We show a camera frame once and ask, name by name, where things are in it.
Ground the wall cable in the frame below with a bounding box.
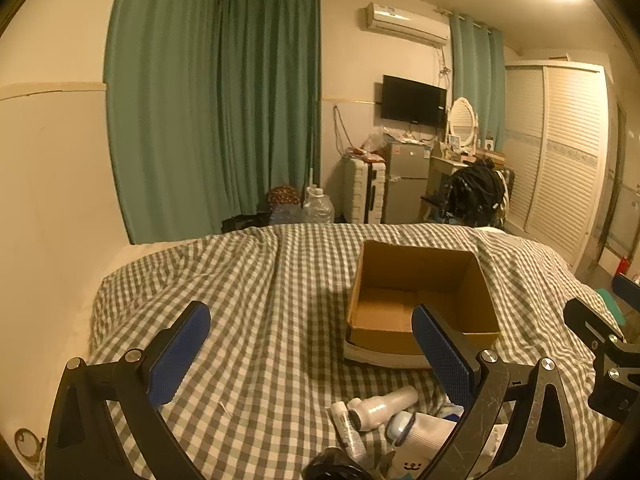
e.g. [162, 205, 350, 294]
[332, 105, 352, 157]

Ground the white cloth with face print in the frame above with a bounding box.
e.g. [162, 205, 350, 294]
[389, 452, 432, 480]

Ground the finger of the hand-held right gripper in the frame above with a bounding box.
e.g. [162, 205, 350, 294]
[613, 275, 640, 307]
[564, 298, 624, 349]

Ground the clear plastic bag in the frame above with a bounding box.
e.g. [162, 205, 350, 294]
[362, 127, 392, 154]

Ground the wide green curtain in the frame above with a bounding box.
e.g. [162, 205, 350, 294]
[102, 0, 224, 246]

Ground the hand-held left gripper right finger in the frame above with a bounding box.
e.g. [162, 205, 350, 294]
[411, 303, 576, 480]

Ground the white suitcase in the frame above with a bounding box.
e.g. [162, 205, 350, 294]
[342, 155, 387, 225]

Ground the clear water jug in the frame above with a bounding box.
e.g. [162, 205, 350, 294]
[302, 186, 335, 225]

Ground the patterned bag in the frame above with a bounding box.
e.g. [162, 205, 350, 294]
[266, 186, 301, 208]

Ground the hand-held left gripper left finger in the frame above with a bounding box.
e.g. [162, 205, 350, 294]
[44, 301, 212, 480]

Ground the white air conditioner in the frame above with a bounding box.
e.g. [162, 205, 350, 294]
[357, 2, 450, 47]

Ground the black jacket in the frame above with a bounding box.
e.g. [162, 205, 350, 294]
[442, 164, 506, 228]

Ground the dressing table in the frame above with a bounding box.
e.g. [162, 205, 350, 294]
[429, 152, 506, 196]

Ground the air conditioner pipe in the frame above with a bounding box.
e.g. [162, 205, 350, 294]
[437, 46, 452, 92]

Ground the black wall television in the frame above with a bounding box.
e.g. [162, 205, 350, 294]
[381, 75, 448, 128]

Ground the white sock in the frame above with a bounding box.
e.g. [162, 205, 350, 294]
[400, 412, 459, 467]

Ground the white plastic bottle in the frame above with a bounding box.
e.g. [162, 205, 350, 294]
[347, 385, 419, 432]

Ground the small grey fridge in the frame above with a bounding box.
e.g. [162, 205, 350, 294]
[385, 141, 432, 225]

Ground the white oval mirror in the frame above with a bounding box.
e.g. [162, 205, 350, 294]
[446, 97, 481, 156]

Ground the black round item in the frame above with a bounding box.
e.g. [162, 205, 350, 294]
[300, 447, 372, 480]

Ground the white louvred wardrobe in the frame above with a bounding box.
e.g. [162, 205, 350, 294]
[502, 61, 616, 273]

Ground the green corner curtain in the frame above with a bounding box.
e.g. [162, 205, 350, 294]
[217, 0, 322, 222]

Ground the narrow green curtain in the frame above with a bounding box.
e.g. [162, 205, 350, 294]
[448, 12, 506, 161]

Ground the green checked blanket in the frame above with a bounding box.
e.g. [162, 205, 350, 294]
[90, 222, 626, 480]

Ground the dark chair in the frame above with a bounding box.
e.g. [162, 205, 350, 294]
[420, 191, 452, 223]

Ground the cardboard box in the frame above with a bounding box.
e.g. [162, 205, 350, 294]
[345, 240, 502, 368]

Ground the white labelled tube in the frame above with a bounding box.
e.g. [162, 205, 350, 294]
[330, 401, 369, 462]

